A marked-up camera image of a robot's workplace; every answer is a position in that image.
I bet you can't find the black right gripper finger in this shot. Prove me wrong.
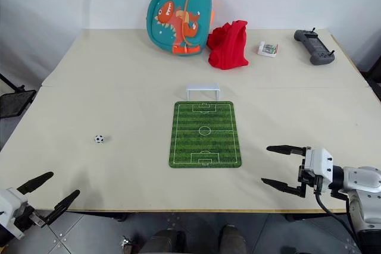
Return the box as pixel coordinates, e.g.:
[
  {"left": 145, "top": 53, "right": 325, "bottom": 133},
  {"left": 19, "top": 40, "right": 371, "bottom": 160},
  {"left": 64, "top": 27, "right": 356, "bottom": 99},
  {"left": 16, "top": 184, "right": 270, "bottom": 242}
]
[
  {"left": 261, "top": 177, "right": 308, "bottom": 199},
  {"left": 266, "top": 145, "right": 308, "bottom": 157}
]

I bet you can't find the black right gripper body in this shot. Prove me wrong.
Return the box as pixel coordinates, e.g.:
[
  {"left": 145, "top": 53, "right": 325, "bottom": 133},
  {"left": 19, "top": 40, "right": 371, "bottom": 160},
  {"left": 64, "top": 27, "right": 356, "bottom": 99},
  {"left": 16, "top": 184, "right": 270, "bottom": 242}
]
[{"left": 297, "top": 146, "right": 321, "bottom": 199}]

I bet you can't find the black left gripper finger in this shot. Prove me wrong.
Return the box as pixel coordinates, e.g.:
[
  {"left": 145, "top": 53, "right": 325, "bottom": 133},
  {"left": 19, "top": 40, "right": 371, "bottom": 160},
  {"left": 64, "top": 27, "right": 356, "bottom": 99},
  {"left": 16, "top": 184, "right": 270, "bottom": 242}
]
[
  {"left": 16, "top": 171, "right": 55, "bottom": 195},
  {"left": 41, "top": 189, "right": 81, "bottom": 228}
]

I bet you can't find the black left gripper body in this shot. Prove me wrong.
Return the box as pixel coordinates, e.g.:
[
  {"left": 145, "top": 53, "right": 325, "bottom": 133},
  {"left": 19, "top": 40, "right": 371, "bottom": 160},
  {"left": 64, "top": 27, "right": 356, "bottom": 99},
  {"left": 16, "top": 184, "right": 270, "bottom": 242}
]
[{"left": 13, "top": 202, "right": 47, "bottom": 231}]

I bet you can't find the green soccer field mat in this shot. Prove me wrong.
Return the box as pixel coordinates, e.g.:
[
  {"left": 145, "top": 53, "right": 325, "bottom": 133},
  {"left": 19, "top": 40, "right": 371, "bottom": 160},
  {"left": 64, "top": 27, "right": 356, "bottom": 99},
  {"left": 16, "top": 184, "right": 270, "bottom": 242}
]
[{"left": 168, "top": 101, "right": 243, "bottom": 169}]

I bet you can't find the dark rounded shape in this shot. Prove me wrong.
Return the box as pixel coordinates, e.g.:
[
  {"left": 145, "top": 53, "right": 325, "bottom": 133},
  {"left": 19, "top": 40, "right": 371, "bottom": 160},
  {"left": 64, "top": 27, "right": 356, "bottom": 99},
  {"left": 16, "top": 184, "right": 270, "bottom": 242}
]
[
  {"left": 219, "top": 224, "right": 248, "bottom": 254},
  {"left": 139, "top": 228, "right": 187, "bottom": 254}
]

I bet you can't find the black folding chair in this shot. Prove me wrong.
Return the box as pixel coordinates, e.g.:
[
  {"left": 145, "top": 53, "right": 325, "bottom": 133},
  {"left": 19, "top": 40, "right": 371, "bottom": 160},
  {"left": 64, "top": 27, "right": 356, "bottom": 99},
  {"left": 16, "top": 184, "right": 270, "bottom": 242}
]
[{"left": 0, "top": 72, "right": 38, "bottom": 119}]

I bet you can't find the white battery pack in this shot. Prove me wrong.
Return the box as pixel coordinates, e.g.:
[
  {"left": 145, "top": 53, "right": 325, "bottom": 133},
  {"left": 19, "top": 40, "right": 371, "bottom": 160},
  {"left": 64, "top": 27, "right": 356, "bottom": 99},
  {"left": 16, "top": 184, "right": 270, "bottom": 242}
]
[{"left": 257, "top": 41, "right": 280, "bottom": 58}]

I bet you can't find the white miniature goal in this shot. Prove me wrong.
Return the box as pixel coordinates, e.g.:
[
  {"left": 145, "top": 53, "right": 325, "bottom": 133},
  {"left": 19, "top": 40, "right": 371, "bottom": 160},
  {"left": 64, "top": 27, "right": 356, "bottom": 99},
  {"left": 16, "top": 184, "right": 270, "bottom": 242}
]
[{"left": 186, "top": 84, "right": 221, "bottom": 101}]

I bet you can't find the black equipment stand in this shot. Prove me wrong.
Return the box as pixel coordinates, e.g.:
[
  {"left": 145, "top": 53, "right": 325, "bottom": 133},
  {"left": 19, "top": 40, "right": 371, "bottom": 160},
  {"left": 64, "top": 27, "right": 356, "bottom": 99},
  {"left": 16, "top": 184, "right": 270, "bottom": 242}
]
[{"left": 358, "top": 54, "right": 381, "bottom": 103}]

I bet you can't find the grey handheld remote controller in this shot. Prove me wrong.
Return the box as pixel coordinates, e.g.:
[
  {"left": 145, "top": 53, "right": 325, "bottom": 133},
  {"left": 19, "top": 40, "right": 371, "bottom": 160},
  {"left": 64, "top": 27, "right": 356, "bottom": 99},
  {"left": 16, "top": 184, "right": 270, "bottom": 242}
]
[{"left": 293, "top": 26, "right": 338, "bottom": 66}]

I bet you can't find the red cloth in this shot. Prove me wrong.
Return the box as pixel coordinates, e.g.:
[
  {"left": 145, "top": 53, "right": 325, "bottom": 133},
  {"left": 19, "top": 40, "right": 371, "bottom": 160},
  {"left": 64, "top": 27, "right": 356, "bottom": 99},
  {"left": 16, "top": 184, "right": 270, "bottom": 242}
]
[{"left": 207, "top": 20, "right": 249, "bottom": 71}]

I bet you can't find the teal dinosaur backpack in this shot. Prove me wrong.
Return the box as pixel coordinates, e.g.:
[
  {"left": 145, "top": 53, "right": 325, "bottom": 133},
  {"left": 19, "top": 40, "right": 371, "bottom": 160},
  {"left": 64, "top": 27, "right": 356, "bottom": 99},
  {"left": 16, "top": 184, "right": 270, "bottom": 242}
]
[{"left": 146, "top": 0, "right": 216, "bottom": 58}]

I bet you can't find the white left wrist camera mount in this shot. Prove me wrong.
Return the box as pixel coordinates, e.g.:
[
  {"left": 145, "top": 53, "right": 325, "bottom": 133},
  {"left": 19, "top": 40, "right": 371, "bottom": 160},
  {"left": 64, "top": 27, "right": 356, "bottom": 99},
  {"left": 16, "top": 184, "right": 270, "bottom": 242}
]
[{"left": 0, "top": 187, "right": 29, "bottom": 240}]

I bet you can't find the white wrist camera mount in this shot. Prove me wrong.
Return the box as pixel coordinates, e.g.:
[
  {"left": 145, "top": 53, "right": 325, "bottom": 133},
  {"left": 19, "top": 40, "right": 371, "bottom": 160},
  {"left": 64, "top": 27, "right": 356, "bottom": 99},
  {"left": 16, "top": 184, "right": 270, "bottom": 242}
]
[
  {"left": 0, "top": 187, "right": 29, "bottom": 240},
  {"left": 304, "top": 146, "right": 335, "bottom": 184}
]

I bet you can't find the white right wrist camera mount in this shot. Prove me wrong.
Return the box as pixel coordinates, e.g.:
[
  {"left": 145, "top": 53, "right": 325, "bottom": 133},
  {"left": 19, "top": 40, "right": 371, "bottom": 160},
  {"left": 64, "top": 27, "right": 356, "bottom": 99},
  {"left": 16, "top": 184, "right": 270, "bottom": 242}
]
[{"left": 304, "top": 146, "right": 335, "bottom": 184}]

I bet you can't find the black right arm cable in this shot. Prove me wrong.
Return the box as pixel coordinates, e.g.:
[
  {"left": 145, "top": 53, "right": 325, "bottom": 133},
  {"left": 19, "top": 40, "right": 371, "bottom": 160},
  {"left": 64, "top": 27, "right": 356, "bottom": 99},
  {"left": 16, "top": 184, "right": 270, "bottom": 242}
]
[{"left": 314, "top": 176, "right": 363, "bottom": 239}]

